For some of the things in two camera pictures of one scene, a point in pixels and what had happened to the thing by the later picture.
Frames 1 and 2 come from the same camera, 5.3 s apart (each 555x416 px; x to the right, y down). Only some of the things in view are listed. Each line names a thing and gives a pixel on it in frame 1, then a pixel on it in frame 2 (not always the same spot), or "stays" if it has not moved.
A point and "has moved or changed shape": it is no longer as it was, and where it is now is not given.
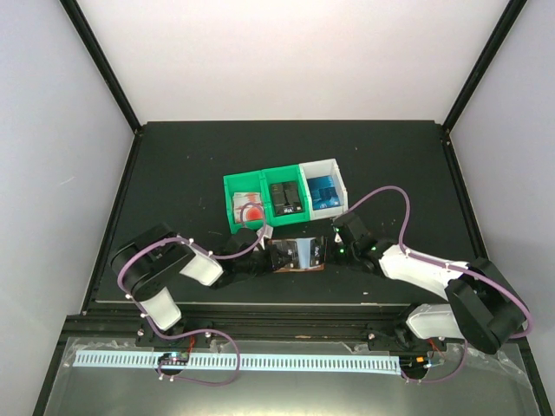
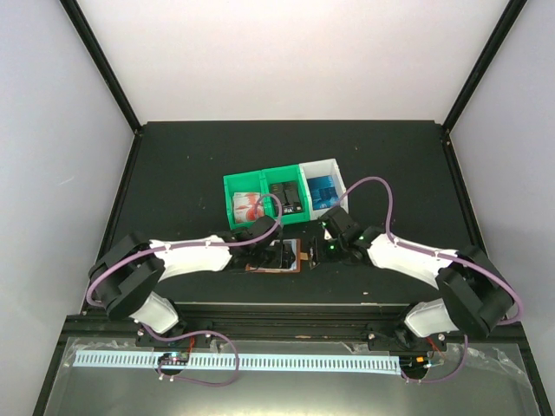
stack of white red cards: x=248 y=207 stays
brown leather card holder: x=290 y=255 has moved or changed shape
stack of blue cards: x=323 y=192 stays
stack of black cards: x=286 y=198 stays
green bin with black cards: x=284 y=197 stays
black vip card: x=315 y=252 has moved or changed shape
